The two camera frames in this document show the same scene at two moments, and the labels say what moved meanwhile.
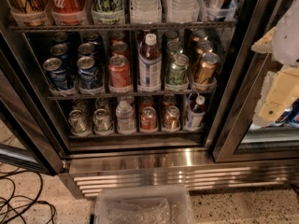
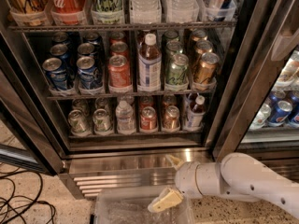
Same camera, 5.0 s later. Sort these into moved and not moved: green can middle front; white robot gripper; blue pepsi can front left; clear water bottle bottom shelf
Moved: white robot gripper
Not moved: clear water bottle bottom shelf; green can middle front; blue pepsi can front left
